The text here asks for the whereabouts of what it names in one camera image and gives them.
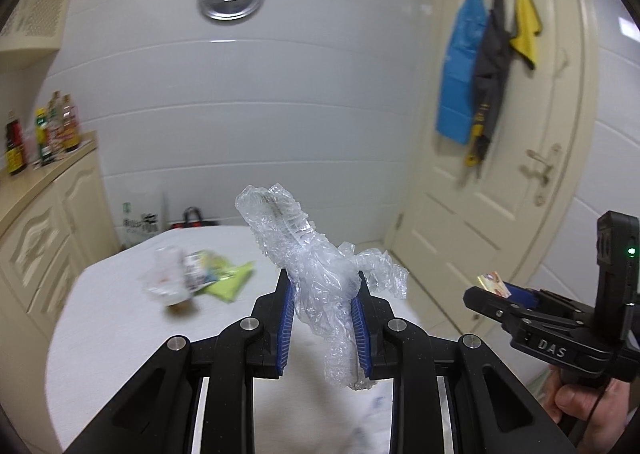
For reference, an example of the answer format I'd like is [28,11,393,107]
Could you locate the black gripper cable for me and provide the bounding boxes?
[569,384,607,454]

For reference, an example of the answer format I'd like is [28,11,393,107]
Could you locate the blue apron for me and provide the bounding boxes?
[435,0,489,145]

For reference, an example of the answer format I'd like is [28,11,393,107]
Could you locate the amber oil bottle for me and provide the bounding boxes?
[59,94,82,153]

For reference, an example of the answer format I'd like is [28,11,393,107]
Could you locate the clear plastic wrap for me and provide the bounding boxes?
[235,181,412,393]

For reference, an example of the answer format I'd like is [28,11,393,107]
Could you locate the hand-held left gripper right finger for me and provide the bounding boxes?
[350,284,577,454]

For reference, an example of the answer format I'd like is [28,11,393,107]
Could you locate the cream counter cabinet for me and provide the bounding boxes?
[0,131,122,351]

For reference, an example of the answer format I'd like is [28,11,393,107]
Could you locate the white rice bag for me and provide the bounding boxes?
[120,189,167,251]

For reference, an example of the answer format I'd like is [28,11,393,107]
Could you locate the clear plastic red print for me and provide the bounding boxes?
[141,246,197,308]

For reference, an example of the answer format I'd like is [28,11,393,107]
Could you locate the brass door handle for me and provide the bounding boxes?
[519,143,564,208]

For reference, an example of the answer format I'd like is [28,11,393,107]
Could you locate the red bag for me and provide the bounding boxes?
[170,206,217,231]

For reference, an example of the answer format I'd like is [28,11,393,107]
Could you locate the cream door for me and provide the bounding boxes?
[384,0,602,335]

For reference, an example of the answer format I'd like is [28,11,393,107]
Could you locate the yellow green bottle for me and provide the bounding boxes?
[33,107,54,168]

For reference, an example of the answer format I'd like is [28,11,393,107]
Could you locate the grey apron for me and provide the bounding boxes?
[464,0,514,181]

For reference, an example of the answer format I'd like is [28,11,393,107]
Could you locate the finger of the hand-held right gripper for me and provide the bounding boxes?
[501,282,597,318]
[462,285,532,336]

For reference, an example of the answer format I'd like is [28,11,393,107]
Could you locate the dark sauce bottle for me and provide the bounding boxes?
[4,110,28,177]

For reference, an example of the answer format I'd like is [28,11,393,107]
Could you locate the yellow cloth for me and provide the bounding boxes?
[508,0,544,71]

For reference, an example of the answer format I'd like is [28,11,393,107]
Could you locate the small gold red packet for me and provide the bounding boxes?
[474,271,512,298]

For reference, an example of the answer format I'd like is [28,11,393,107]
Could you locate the green white snack packet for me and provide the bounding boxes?
[186,250,257,304]

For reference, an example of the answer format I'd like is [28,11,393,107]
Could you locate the person's right hand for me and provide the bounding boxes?
[542,368,640,454]

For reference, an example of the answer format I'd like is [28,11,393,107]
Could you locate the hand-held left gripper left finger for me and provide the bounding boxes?
[65,269,296,454]

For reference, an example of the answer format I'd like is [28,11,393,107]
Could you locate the cream wall cabinet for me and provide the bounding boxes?
[0,0,77,56]

